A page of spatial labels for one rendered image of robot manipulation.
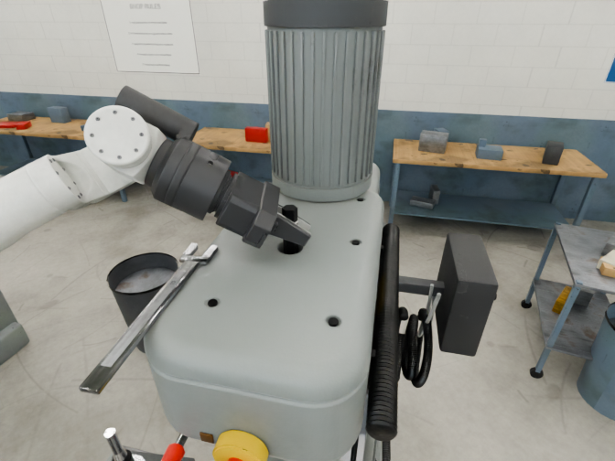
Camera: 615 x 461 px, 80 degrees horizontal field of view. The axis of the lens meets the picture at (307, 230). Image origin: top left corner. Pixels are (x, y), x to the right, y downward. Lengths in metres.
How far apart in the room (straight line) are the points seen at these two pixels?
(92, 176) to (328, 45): 0.37
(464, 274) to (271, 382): 0.53
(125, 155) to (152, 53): 5.12
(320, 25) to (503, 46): 4.23
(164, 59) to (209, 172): 5.04
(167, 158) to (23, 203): 0.16
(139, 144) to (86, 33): 5.65
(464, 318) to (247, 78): 4.47
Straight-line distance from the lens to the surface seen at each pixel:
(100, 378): 0.41
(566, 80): 5.00
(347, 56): 0.61
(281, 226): 0.50
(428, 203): 4.48
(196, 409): 0.47
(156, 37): 5.50
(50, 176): 0.50
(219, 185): 0.47
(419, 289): 0.92
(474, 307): 0.85
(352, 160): 0.66
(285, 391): 0.39
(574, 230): 3.31
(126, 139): 0.46
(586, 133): 5.22
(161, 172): 0.47
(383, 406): 0.46
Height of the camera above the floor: 2.18
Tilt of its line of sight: 30 degrees down
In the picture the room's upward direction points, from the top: straight up
